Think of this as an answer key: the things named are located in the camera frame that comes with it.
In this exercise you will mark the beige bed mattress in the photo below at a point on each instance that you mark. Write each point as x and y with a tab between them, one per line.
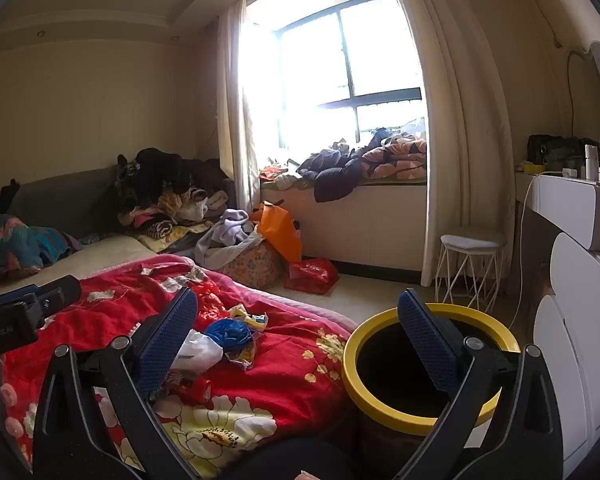
90	260

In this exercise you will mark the blue patterned garment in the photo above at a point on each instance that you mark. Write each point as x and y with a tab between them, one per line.
20	245

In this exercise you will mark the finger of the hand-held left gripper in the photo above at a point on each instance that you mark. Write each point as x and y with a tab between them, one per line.
60	295

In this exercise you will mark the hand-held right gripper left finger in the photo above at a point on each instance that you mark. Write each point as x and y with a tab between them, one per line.
170	340

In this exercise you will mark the white plastic bag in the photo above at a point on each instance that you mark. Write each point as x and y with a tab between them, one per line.
200	352

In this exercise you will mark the black cloth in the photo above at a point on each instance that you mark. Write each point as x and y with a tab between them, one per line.
5	195

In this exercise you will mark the orange shopping bag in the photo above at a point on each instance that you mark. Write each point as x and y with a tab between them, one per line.
277	232

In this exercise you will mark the white bottle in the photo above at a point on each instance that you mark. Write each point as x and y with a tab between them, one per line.
591	162

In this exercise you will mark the red snack packet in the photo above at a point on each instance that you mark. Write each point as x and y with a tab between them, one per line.
195	390

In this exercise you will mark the red cellophane wrapper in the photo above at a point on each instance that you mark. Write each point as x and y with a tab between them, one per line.
212	302

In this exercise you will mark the light grey garment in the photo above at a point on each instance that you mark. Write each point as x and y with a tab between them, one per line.
225	235

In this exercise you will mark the pile of clothes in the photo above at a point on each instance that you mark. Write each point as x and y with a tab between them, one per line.
160	175

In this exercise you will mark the dark navy jacket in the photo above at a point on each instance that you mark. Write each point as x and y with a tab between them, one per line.
335	175

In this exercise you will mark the blue plastic bag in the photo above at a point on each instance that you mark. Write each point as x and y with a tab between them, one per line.
227	335

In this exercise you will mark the narrow cream curtain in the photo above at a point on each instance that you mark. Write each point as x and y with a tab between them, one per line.
227	110

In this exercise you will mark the yellow rimmed trash bin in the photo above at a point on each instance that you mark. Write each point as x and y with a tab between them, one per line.
352	360

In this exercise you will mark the orange patterned quilt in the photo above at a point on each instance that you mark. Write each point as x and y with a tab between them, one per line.
400	157

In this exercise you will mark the window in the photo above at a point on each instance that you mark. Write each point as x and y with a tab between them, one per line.
370	50

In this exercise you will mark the red floral blanket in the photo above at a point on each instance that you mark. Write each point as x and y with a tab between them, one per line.
280	375

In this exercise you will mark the orange white cloth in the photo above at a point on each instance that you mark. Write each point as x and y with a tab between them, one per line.
275	175

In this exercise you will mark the red plastic bag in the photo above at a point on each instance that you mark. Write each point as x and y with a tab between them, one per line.
312	275

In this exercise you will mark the wide cream curtain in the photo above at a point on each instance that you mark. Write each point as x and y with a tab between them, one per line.
460	135

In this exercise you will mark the white window seat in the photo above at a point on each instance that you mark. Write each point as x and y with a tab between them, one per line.
370	220

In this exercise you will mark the grey bed headboard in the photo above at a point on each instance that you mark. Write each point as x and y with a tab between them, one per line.
55	200

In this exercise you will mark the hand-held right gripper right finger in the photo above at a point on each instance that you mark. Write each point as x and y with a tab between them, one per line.
425	340

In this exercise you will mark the floral fabric storage bag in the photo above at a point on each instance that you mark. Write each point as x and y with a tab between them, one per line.
255	265

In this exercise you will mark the white vanity desk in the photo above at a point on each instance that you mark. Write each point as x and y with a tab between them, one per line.
565	200

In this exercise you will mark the small yellow box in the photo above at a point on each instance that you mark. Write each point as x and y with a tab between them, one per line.
534	168

